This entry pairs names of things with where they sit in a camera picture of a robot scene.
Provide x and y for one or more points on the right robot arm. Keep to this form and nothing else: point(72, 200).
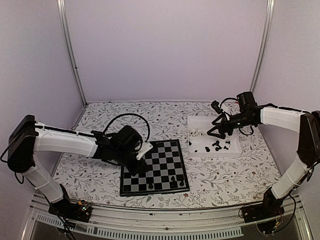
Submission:
point(302, 125)

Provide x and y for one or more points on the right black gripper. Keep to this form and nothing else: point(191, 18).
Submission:
point(221, 130)

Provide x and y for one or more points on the black white chessboard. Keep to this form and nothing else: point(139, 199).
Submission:
point(163, 161)

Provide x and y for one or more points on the right aluminium frame post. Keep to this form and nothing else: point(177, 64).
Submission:
point(269, 12)

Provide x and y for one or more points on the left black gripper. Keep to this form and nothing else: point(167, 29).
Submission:
point(140, 168)

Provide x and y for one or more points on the aluminium frame post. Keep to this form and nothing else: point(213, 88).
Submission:
point(61, 6)
point(269, 12)

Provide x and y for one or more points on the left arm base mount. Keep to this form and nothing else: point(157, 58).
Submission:
point(80, 211)

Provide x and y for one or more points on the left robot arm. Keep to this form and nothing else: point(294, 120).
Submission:
point(31, 137)

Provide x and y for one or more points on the left aluminium frame post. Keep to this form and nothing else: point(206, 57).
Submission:
point(61, 6)

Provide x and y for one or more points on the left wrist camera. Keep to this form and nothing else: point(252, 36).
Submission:
point(146, 146)

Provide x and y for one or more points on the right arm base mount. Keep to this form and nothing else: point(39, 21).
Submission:
point(270, 212)

